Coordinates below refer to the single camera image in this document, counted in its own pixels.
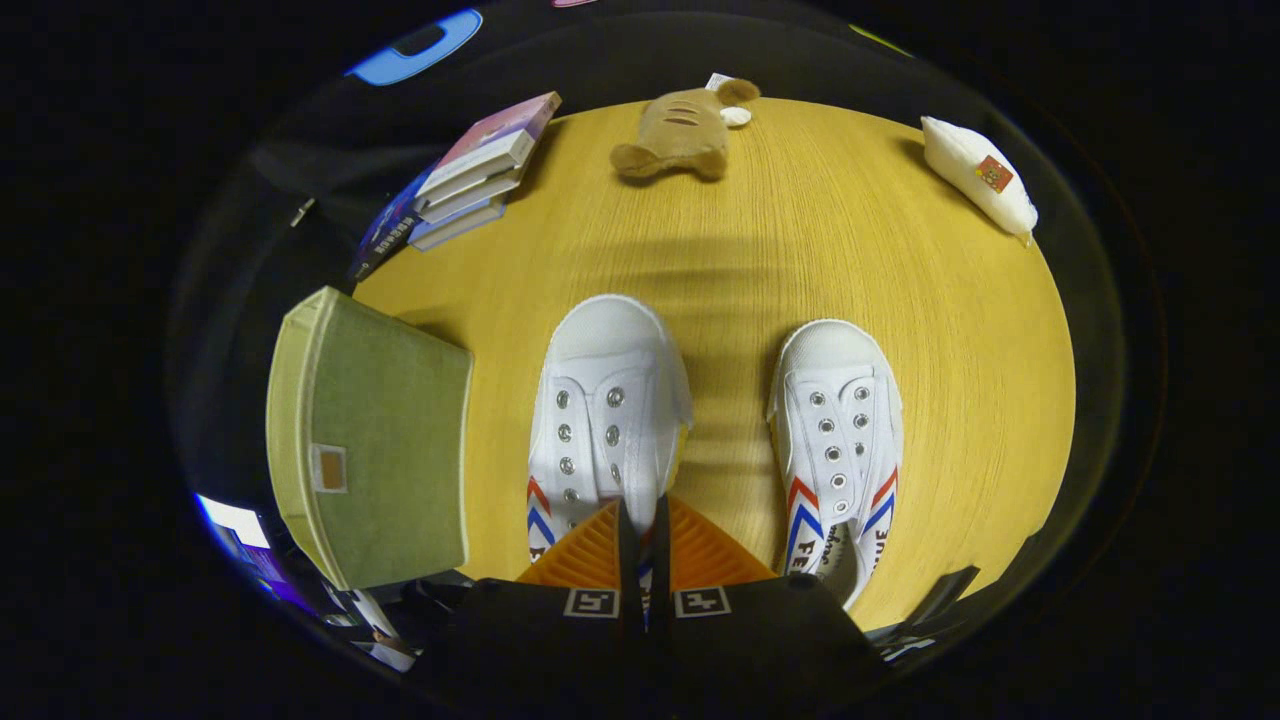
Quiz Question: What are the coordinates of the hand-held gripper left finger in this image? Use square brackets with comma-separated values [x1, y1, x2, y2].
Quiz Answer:
[440, 498, 646, 701]

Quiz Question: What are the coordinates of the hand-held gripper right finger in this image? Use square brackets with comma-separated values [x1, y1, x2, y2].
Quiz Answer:
[650, 495, 891, 706]

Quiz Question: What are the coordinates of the white striped canvas shoe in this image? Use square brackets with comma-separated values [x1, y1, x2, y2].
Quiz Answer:
[525, 294, 694, 626]
[767, 319, 904, 611]

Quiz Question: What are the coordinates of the green fabric storage box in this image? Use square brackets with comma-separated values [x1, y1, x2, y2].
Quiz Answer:
[265, 287, 475, 591]

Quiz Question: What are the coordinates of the pale blue cover book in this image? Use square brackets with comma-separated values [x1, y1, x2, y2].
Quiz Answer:
[408, 195, 508, 252]

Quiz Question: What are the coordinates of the lit computer screen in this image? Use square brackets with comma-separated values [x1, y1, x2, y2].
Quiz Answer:
[195, 493, 321, 616]

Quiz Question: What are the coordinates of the grey cover book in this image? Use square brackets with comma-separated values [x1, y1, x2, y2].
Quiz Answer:
[415, 165, 526, 226]

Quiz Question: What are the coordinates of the dark blue book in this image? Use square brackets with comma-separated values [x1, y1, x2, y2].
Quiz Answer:
[347, 165, 441, 283]

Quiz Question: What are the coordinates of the brown plush toy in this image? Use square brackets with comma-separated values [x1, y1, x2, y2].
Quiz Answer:
[610, 78, 761, 183]

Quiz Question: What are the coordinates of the pink cover book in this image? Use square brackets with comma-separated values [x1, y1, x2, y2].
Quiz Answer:
[415, 92, 563, 201]

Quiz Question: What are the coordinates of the white plush toy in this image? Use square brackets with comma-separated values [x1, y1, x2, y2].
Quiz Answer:
[920, 115, 1039, 243]

